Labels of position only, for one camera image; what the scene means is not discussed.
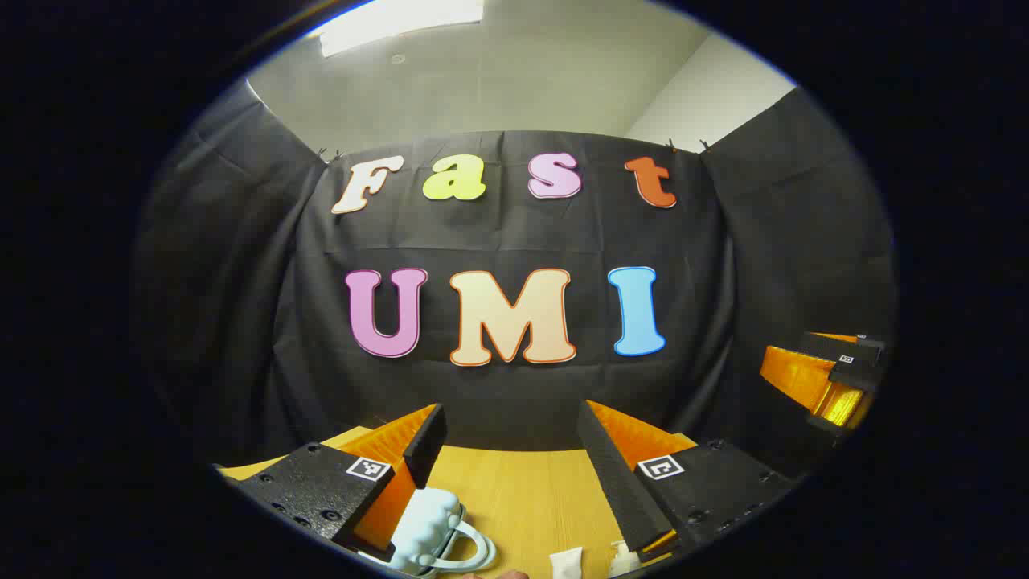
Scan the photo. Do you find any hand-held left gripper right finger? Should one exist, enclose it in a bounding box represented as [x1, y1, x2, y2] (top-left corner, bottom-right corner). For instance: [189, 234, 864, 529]
[577, 400, 798, 562]

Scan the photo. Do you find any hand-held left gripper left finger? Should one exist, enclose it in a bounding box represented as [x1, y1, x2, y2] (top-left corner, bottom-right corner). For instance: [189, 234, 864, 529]
[215, 404, 448, 562]

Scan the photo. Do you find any white pump bottle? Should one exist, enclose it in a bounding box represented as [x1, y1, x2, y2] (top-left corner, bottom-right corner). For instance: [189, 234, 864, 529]
[607, 540, 644, 578]

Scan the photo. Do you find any light blue suitcase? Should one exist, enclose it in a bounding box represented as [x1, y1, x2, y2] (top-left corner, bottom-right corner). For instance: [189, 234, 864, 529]
[358, 487, 498, 578]

